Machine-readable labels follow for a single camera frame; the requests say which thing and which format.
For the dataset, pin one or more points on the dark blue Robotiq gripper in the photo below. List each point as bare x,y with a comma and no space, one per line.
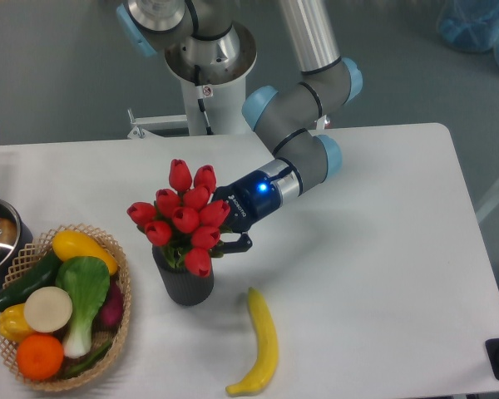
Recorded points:
251,198

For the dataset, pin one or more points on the red tulip bouquet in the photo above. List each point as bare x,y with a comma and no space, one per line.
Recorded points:
184,222

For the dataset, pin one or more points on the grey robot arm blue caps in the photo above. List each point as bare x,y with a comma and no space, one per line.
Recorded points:
280,119

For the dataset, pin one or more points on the dark grey ribbed vase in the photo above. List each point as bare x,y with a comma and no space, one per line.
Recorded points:
183,287

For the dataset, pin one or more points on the yellow banana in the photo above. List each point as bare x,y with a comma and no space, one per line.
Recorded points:
267,358

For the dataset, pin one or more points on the purple sweet potato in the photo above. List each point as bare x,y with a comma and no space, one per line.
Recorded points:
111,312

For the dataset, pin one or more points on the green bok choy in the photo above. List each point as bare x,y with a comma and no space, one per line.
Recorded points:
86,280

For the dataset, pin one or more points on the yellow squash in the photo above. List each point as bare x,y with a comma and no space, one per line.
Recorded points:
69,244

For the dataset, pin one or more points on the dark green cucumber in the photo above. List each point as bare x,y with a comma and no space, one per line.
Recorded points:
42,274

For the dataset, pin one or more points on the white round radish slice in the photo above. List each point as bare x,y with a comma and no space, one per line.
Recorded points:
48,309

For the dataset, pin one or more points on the green chili pepper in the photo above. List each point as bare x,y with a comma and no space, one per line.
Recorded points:
87,363

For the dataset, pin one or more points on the woven wicker basket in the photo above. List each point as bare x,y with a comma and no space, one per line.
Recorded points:
28,257

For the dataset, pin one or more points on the orange fruit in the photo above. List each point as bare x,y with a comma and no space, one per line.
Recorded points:
39,356

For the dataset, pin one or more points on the yellow bell pepper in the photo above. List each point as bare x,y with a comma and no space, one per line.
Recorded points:
13,325

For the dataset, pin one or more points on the blue plastic bag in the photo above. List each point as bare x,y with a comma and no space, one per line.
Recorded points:
470,26

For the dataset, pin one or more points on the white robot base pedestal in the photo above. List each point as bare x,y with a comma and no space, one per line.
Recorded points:
212,76

